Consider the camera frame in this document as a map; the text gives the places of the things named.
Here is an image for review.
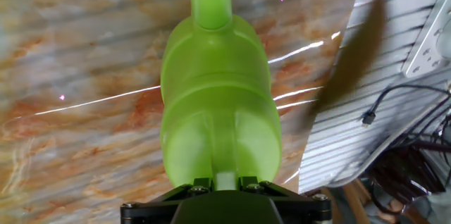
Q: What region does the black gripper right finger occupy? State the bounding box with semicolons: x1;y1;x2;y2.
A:
239;176;333;224

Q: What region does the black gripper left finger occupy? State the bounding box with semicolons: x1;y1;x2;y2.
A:
121;177;215;224

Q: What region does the green plastic watering can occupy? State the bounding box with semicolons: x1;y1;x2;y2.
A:
160;0;283;189

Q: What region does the green plant in terracotta pot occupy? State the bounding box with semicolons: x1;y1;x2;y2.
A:
299;0;387;130

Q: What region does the dark red transparent watering can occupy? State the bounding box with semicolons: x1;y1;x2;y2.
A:
366;139;448;214

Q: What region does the orange marble pattern mat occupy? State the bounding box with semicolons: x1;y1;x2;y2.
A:
0;0;366;224

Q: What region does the grey cable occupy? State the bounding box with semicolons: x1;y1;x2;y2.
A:
330;107;451;188

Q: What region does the black usb cable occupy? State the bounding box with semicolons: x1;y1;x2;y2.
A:
362;83;451;127

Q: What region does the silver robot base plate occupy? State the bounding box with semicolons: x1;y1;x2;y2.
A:
401;0;451;79

